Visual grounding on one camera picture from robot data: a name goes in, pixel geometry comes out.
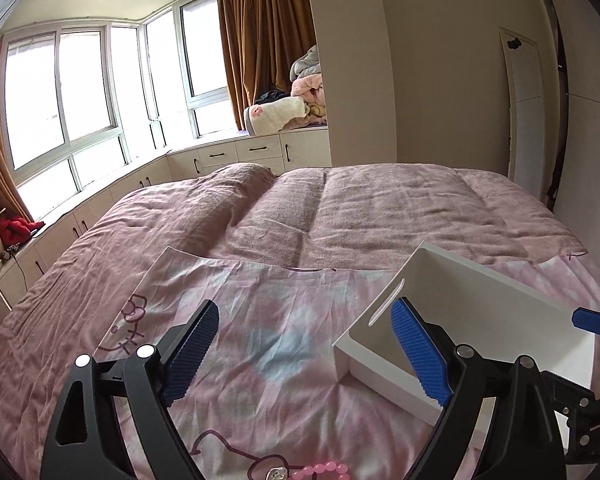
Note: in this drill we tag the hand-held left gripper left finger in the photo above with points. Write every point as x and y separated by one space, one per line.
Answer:
189 357

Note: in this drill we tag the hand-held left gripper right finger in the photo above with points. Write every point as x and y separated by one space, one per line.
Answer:
422 355

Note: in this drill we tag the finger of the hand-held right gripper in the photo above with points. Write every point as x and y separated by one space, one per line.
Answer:
587 410
591 320

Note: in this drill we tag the white box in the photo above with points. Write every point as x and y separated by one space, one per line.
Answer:
480 290

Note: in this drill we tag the pink cartoon printed sheet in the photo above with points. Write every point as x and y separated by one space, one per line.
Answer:
290 340

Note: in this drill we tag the silver heart charm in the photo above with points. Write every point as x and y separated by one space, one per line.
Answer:
275 473

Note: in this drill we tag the pink quilt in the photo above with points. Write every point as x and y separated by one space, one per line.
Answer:
360 205

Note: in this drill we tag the red plush toy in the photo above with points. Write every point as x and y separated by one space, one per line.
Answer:
16 227

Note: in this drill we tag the white window seat cabinet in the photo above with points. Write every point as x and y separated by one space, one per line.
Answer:
260 152

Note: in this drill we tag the white leaning panel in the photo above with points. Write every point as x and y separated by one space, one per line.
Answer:
525 110

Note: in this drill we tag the white wardrobe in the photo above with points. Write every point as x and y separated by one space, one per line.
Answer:
590 85

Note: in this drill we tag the dark cloth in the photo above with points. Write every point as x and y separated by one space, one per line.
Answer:
272 95

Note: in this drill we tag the pink folded blanket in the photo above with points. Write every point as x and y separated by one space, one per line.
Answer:
312 97

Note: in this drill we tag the white framed bay window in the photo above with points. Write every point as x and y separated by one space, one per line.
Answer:
85 85

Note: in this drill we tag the grey folded blanket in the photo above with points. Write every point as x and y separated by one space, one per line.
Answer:
306 62

